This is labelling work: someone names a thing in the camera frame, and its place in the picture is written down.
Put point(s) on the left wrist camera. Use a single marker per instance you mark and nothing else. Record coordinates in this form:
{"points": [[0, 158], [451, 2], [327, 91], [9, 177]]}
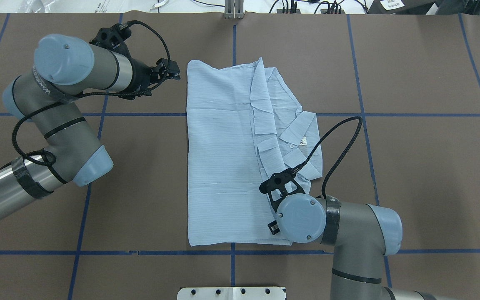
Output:
{"points": [[113, 38]]}

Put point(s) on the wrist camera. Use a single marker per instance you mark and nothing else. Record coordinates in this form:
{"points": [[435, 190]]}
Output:
{"points": [[113, 38], [275, 186]]}

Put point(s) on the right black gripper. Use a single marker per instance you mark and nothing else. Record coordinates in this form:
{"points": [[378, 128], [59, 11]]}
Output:
{"points": [[273, 227]]}

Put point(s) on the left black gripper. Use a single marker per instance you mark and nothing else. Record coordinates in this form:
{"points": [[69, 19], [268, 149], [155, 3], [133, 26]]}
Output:
{"points": [[141, 76]]}

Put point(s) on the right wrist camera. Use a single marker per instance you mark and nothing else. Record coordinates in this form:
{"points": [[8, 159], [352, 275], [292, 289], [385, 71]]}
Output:
{"points": [[275, 186]]}

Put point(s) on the light blue button shirt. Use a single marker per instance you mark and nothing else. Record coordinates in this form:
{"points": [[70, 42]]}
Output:
{"points": [[244, 125]]}

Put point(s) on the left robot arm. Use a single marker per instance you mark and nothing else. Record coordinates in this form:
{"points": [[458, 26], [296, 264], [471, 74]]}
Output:
{"points": [[54, 142]]}

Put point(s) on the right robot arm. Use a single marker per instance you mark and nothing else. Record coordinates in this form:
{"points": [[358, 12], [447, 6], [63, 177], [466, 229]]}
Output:
{"points": [[361, 234]]}

